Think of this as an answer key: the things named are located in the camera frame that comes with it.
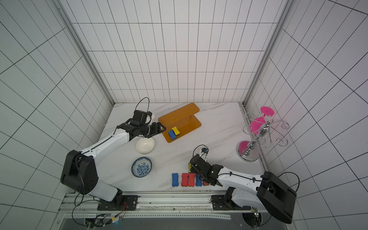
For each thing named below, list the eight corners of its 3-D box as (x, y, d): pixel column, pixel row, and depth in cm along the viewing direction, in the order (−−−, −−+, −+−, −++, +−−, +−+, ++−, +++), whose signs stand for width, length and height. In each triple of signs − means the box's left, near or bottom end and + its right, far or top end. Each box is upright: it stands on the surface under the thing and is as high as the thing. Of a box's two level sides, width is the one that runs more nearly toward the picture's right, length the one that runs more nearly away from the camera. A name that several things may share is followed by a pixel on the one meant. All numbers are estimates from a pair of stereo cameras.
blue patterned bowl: (130, 177, 82) (128, 175, 79) (135, 159, 89) (133, 157, 86) (150, 177, 82) (149, 175, 79) (153, 159, 89) (152, 157, 86)
